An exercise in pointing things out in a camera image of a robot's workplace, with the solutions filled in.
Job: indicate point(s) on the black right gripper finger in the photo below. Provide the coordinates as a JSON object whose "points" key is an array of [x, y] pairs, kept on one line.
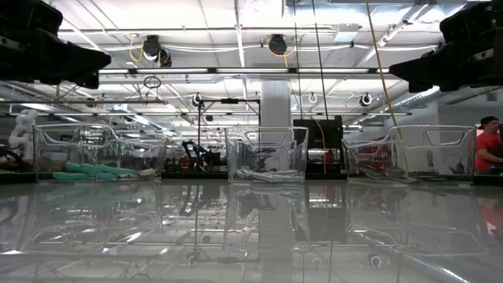
{"points": [[428, 70]]}

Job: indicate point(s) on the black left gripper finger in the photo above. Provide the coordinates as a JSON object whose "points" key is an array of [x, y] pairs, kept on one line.
{"points": [[74, 63]]}

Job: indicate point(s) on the clear plastic bin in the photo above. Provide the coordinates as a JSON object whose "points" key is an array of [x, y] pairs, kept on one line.
{"points": [[432, 149], [267, 149], [98, 137]]}

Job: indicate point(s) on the person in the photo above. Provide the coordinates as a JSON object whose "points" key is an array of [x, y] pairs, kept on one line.
{"points": [[489, 145]]}

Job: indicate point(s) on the black perforated computer case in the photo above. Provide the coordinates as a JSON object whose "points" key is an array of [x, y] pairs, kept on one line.
{"points": [[334, 133]]}

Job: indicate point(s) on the white building column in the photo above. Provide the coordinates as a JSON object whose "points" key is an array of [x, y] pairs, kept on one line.
{"points": [[275, 102]]}

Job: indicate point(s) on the ceiling light strip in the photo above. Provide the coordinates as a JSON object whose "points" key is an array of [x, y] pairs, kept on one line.
{"points": [[236, 70]]}

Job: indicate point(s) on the silver ventilation duct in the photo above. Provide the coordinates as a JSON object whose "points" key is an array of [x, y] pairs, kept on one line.
{"points": [[420, 98]]}

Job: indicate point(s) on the black stand frame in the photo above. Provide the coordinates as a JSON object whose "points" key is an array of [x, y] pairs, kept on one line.
{"points": [[230, 100]]}

